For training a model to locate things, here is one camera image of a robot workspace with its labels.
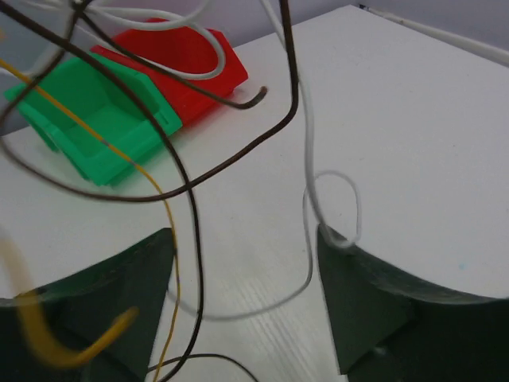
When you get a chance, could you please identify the aluminium table frame rail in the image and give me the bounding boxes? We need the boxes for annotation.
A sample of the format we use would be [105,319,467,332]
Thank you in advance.
[359,4,508,68]

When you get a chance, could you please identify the green plastic bin left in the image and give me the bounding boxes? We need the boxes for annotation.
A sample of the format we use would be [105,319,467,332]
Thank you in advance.
[17,56,182,185]

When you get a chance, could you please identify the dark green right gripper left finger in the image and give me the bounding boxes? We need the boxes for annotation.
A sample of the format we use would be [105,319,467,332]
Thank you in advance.
[1,228,174,381]

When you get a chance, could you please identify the white thin cable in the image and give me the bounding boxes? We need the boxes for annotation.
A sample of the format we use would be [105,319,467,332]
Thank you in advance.
[0,0,363,323]

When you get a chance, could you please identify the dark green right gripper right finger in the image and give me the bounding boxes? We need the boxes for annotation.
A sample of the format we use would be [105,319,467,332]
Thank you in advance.
[317,232,508,381]

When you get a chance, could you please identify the red plastic bin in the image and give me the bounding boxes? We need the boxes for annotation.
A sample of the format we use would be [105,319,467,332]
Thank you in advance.
[91,27,248,126]

